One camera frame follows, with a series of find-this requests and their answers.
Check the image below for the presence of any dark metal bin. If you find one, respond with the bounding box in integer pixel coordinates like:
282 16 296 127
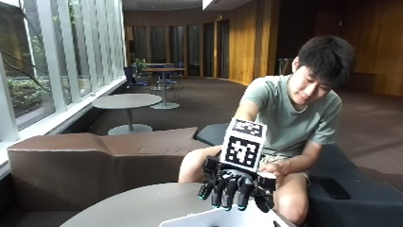
276 58 294 77

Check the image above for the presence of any green potted plant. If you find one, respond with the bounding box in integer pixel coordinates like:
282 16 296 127
132 58 149 74

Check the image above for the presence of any blue chair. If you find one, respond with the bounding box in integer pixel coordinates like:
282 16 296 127
159 71 181 92
124 65 152 93

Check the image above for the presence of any the person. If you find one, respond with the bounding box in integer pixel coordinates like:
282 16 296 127
179 34 357 227

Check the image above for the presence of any white cube with black markers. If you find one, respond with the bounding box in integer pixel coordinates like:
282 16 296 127
219 117 269 174

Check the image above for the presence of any brown leather bench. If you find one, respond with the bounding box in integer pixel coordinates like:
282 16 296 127
7 127 212 212

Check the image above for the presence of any black smartphone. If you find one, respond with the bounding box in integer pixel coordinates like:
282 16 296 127
318 178 353 201

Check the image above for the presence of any round grey pedestal table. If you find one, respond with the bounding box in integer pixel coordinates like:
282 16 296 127
91 93 164 136

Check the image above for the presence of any white flat box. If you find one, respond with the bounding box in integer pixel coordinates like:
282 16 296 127
157 203 297 227

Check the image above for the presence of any white window frame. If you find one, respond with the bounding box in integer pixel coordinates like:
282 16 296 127
0 0 130 144

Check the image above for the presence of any dark grey upholstered seat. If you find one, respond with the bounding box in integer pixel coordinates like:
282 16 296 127
195 122 403 227

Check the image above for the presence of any round wooden pedestal table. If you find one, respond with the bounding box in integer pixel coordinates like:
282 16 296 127
141 66 188 111

